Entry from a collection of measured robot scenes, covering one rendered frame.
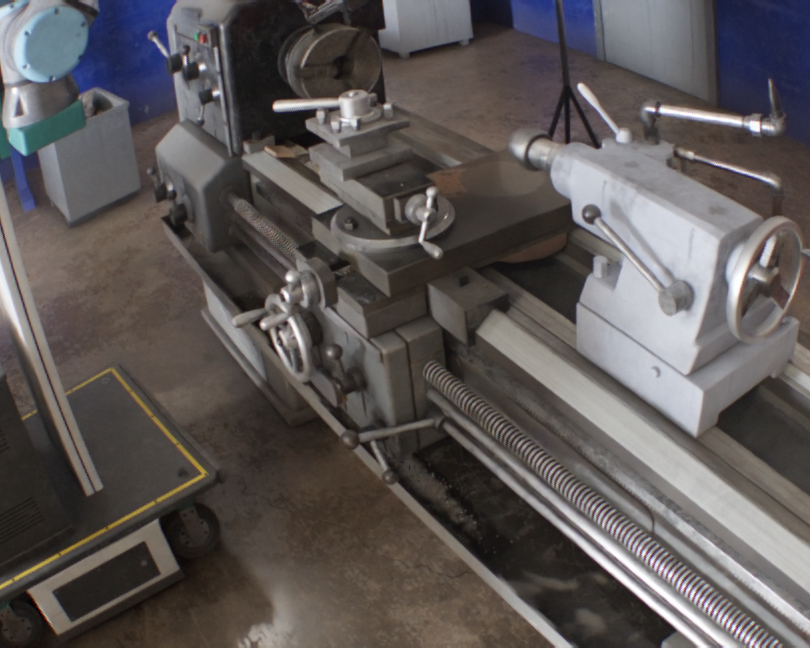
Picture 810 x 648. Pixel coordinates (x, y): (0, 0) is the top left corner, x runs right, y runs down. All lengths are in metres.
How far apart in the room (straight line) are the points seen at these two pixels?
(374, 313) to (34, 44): 0.90
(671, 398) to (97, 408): 1.72
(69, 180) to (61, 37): 3.01
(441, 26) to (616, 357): 4.87
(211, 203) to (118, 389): 0.62
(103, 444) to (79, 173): 2.28
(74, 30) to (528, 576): 1.39
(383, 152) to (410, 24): 4.25
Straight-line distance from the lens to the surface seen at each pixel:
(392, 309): 1.81
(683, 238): 1.45
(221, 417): 3.02
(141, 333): 3.56
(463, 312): 1.74
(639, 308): 1.53
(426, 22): 6.21
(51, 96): 1.78
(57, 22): 1.57
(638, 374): 1.56
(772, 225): 1.38
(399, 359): 1.81
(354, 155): 1.92
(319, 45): 2.43
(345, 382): 1.91
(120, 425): 2.57
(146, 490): 2.33
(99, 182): 4.62
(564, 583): 1.83
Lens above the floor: 1.82
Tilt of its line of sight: 34 degrees down
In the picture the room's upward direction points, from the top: 6 degrees counter-clockwise
